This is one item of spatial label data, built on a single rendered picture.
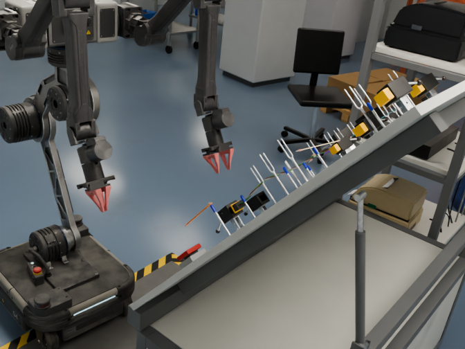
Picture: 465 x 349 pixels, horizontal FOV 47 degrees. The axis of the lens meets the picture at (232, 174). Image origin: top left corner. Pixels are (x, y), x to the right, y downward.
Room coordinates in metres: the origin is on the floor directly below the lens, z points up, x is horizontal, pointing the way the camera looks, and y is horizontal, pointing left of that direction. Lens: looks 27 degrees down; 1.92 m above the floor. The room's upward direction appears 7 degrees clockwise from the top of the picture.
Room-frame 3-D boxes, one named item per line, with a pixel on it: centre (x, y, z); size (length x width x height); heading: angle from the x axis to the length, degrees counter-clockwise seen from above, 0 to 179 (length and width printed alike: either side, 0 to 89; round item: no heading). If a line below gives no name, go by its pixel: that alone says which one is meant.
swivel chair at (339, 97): (4.52, -0.66, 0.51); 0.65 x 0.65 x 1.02
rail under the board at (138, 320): (1.65, -0.12, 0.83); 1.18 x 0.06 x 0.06; 144
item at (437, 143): (2.26, -0.75, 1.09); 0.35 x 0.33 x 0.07; 144
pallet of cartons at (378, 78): (5.67, -1.49, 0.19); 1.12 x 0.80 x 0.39; 137
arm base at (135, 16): (2.14, 0.44, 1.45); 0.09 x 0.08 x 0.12; 137
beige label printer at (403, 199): (2.22, -0.73, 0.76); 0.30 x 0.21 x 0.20; 57
